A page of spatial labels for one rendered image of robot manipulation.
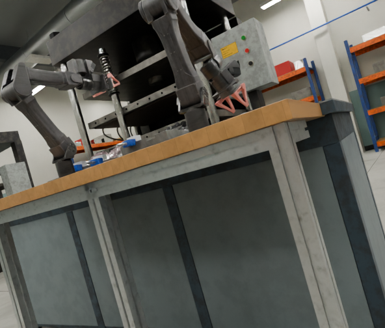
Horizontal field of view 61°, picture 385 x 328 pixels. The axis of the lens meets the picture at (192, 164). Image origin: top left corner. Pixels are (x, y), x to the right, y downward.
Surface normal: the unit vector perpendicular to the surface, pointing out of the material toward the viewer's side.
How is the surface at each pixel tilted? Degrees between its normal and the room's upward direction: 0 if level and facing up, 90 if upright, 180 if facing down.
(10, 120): 90
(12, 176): 90
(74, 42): 90
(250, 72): 90
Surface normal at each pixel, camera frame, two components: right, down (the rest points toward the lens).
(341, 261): -0.50, 0.14
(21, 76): 0.83, -0.24
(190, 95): -0.35, 0.33
